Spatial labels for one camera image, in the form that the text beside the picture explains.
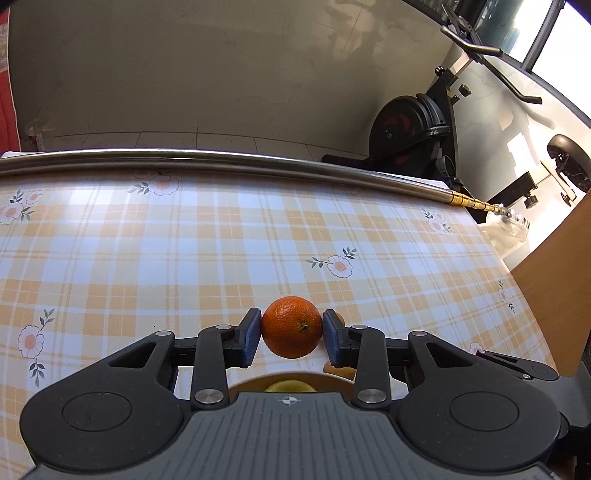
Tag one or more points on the checked floral tablecloth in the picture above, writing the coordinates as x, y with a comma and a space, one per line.
184, 258

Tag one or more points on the white cup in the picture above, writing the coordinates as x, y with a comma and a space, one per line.
34, 129

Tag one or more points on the clear plastic bag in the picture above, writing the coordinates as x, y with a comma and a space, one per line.
503, 235

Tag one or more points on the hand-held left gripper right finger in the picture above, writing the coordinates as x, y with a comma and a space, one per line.
331, 337

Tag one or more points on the brown round plate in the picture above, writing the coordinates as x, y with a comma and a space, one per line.
244, 385

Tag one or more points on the black exercise bike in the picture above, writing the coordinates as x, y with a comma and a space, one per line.
406, 129

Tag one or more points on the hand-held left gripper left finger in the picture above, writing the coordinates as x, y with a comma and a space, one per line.
251, 337

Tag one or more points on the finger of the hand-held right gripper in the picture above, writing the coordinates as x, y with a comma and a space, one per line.
531, 370

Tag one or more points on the wooden board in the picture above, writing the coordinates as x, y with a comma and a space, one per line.
563, 286

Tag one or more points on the red printed wall poster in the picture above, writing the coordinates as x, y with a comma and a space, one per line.
7, 92

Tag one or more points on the metal pole with gold end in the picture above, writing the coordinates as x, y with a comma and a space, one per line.
184, 157

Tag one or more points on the black framed window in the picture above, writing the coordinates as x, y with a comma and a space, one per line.
554, 41

